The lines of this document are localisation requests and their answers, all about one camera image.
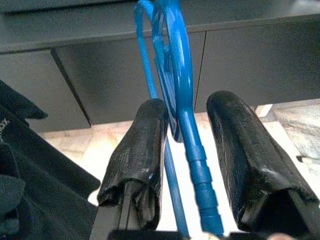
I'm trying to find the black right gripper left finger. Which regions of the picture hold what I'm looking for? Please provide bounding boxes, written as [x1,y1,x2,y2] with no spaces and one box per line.
[96,98,170,231]

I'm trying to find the clothes hanger with blue hook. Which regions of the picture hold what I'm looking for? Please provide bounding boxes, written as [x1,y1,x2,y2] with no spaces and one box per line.
[133,0,225,238]

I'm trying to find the black low TV cabinet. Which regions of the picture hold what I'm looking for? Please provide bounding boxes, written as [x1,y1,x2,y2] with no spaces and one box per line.
[0,0,320,133]

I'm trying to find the black t-shirt with white text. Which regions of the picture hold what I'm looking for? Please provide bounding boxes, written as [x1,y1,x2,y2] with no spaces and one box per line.
[0,79,101,240]

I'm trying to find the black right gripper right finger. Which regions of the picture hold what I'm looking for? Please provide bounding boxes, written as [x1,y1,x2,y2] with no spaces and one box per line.
[206,90,320,236]

